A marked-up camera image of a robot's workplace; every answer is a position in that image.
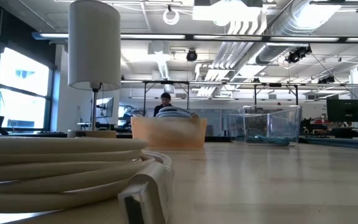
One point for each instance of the black overhead camera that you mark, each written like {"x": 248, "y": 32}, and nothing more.
{"x": 191, "y": 55}

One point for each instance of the clear plastic bin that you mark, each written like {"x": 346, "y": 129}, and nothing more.
{"x": 264, "y": 124}

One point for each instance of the small grey screen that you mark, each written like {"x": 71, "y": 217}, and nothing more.
{"x": 105, "y": 107}

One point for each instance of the orange translucent plastic bin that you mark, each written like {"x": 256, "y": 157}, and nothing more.
{"x": 169, "y": 133}

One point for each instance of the black computer monitor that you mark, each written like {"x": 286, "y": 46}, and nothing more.
{"x": 346, "y": 110}

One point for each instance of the black metal rig frame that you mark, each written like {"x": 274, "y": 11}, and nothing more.
{"x": 145, "y": 93}
{"x": 296, "y": 95}

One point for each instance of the person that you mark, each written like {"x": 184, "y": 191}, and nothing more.
{"x": 165, "y": 97}

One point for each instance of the white shade lamp, wooden base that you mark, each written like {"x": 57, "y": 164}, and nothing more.
{"x": 93, "y": 46}

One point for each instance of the window with dark frame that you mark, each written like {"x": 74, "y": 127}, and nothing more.
{"x": 20, "y": 93}

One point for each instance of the silver ventilation duct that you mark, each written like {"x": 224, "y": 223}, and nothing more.
{"x": 291, "y": 21}

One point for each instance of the black track spotlight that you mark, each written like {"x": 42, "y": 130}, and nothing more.
{"x": 297, "y": 54}

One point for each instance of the overhead beam with light strips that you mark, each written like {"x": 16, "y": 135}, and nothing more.
{"x": 189, "y": 37}

